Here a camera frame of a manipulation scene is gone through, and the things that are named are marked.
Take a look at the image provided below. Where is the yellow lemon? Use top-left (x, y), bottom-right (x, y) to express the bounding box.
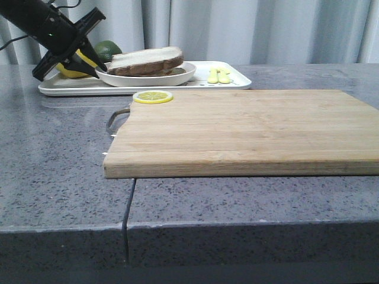
top-left (56, 49), bottom-right (98, 79)

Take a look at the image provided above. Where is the white round plate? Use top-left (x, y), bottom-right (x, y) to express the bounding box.
top-left (95, 62), bottom-right (197, 87)

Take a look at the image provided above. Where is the lemon slice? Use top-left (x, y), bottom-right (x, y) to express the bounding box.
top-left (133, 91), bottom-right (174, 104)

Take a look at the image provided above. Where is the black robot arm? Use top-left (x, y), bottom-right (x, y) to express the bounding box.
top-left (1, 1), bottom-right (107, 81)

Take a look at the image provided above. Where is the black cable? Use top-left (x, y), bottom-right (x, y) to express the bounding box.
top-left (0, 34), bottom-right (30, 51)

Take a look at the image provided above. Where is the wooden cutting board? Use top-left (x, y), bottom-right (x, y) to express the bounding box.
top-left (103, 89), bottom-right (378, 179)

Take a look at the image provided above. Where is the grey curtain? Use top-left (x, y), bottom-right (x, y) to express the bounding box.
top-left (0, 0), bottom-right (379, 66)

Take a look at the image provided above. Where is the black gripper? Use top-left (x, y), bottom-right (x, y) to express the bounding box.
top-left (32, 7), bottom-right (107, 81)

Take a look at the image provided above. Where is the green lime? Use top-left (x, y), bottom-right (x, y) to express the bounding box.
top-left (94, 40), bottom-right (122, 63)

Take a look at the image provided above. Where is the white bear tray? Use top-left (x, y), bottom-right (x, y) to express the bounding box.
top-left (38, 61), bottom-right (252, 96)

